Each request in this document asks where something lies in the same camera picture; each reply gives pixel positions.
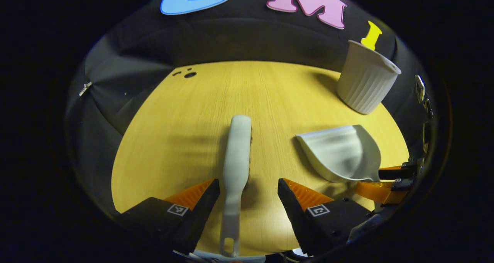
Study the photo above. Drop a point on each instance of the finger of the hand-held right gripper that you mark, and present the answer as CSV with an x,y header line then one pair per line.
x,y
393,173
382,192

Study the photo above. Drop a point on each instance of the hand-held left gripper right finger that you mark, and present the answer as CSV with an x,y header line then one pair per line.
x,y
293,212

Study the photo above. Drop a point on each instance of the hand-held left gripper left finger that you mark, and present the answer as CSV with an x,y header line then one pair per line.
x,y
200,212

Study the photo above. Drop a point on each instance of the white ribbed garbage bin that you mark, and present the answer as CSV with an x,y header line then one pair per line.
x,y
364,81

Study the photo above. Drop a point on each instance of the white dustpan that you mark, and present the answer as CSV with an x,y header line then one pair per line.
x,y
339,155

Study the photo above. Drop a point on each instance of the small white broom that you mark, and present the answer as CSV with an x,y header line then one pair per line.
x,y
237,155

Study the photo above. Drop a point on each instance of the silver metal clip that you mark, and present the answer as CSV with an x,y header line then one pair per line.
x,y
85,88

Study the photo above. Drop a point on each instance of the black backdrop cloth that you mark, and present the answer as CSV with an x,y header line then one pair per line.
x,y
251,39

